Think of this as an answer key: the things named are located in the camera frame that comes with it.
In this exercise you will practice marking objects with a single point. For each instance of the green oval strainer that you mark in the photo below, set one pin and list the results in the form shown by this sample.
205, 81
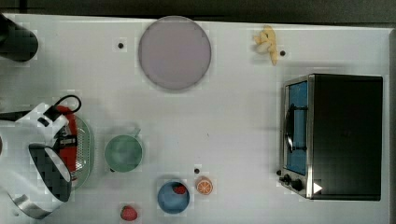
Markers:
85, 154

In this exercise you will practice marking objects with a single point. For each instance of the black toaster oven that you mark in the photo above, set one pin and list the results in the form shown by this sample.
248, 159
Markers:
332, 137

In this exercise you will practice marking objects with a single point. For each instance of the orange slice toy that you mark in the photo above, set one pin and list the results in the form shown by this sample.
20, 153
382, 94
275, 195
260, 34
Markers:
204, 185

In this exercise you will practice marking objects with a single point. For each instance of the small red toy in bowl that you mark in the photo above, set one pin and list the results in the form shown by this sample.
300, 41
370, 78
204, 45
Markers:
179, 189

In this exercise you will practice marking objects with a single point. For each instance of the red plush ketchup bottle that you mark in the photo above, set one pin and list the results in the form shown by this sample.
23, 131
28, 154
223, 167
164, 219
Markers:
69, 154

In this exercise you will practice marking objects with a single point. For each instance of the grey round plate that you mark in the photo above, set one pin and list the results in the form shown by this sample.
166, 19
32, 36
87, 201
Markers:
174, 53

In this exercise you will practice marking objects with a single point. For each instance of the blue bowl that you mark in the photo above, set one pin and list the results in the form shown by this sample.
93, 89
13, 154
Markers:
170, 202

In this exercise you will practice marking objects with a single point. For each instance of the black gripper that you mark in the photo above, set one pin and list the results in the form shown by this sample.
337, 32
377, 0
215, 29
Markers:
66, 137

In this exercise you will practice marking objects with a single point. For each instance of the green cup with handle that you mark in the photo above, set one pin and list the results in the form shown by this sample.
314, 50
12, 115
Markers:
124, 152

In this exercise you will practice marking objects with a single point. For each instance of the yellow plush banana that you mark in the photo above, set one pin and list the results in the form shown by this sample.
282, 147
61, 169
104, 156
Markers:
266, 43

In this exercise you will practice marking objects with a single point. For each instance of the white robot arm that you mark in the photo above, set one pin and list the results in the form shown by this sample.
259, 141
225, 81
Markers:
33, 174

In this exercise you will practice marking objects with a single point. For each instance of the red strawberry toy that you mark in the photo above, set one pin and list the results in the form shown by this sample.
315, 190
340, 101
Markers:
128, 213

